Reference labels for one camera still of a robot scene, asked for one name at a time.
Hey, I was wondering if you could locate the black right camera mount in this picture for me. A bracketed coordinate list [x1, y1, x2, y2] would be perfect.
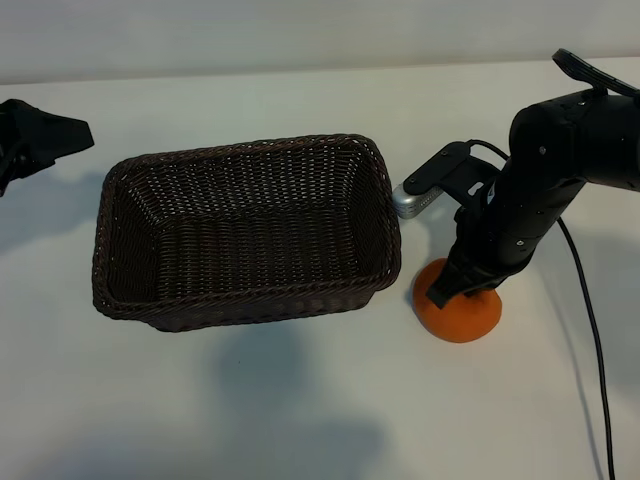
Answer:
[403, 141, 501, 207]

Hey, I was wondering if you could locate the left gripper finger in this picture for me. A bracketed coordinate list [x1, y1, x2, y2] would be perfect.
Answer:
[0, 97, 96, 177]
[0, 148, 32, 198]

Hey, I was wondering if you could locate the dark brown wicker basket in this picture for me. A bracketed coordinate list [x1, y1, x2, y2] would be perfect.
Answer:
[91, 132, 404, 334]

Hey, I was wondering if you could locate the long thin black cable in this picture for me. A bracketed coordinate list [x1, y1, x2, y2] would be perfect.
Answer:
[467, 138, 619, 480]

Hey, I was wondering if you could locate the orange fruit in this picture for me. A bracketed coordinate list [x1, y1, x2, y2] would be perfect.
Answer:
[410, 258, 503, 345]

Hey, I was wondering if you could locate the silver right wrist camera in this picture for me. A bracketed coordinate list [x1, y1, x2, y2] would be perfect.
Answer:
[392, 183, 444, 221]

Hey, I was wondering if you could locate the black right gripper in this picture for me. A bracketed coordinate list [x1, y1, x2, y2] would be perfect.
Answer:
[426, 171, 585, 309]

